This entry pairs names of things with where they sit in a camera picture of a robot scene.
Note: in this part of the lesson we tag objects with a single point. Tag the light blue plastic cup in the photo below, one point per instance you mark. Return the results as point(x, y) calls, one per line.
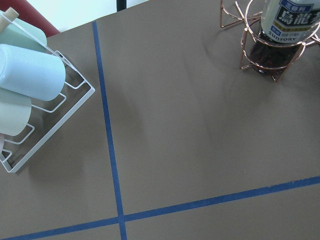
point(31, 73)

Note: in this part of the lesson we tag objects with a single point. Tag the pale green plastic cup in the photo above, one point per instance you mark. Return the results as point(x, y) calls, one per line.
point(15, 111)

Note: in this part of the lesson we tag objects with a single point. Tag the dark tea bottle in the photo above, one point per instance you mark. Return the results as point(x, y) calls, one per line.
point(283, 22)

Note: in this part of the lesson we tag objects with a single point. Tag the pink plastic cup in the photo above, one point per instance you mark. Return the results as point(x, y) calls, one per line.
point(1, 142)

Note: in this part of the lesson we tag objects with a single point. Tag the red cylinder bottle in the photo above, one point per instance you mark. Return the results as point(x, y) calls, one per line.
point(30, 15)

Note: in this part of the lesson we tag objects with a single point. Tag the mint green plastic cup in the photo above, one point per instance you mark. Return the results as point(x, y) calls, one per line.
point(14, 36)

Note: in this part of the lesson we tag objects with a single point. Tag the white wire cup rack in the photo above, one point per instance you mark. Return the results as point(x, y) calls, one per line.
point(46, 116)

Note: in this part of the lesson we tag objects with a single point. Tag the black camera tripod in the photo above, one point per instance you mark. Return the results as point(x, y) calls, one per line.
point(121, 5)

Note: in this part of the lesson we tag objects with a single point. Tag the copper wire bottle rack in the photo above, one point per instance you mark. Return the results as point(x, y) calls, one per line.
point(250, 16)

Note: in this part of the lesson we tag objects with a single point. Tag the wooden rack handle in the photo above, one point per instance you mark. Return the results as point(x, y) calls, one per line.
point(7, 17)

